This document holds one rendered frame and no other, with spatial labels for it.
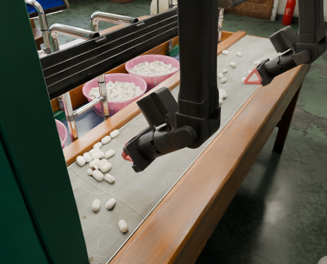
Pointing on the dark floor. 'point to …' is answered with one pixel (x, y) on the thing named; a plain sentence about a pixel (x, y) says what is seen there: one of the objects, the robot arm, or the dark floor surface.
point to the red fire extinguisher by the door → (289, 12)
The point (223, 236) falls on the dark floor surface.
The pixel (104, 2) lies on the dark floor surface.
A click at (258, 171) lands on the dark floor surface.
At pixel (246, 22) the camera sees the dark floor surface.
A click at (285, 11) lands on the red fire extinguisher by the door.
